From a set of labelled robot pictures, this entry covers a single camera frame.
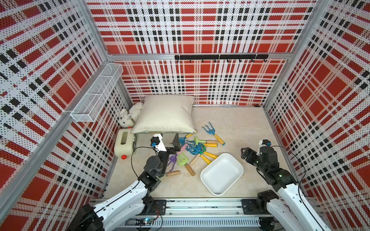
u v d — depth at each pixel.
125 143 0.88
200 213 0.73
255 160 0.70
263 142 0.72
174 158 0.91
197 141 0.96
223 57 0.90
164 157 0.65
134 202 0.52
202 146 0.96
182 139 1.01
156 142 0.62
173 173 0.84
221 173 0.85
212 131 1.06
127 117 1.04
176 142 0.69
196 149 0.95
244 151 0.75
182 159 0.91
